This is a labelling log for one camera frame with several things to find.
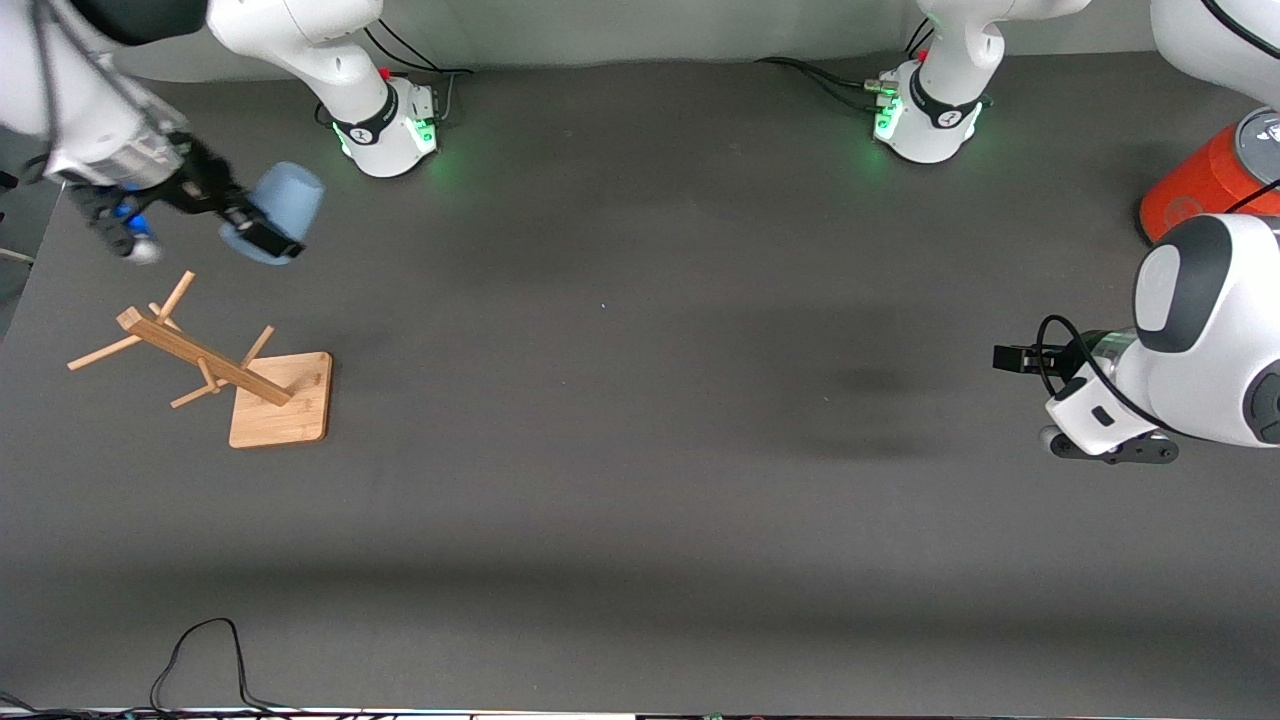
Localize light blue plastic cup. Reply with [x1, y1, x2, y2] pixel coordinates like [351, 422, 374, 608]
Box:
[217, 161, 327, 267]

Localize wooden cup rack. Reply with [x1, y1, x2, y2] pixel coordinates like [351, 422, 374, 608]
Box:
[67, 269, 333, 449]

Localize orange can with grey lid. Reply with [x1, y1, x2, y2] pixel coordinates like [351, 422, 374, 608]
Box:
[1139, 106, 1280, 244]

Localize black right arm base cables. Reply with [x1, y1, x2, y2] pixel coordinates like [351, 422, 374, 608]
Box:
[316, 14, 474, 128]

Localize black arm base cables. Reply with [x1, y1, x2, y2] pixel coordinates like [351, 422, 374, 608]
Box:
[316, 14, 474, 128]
[754, 20, 936, 116]

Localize black left arm base cables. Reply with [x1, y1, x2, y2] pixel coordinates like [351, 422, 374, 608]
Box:
[754, 20, 936, 116]

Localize thin black looped cable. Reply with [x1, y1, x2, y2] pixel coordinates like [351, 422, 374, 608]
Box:
[150, 618, 301, 717]

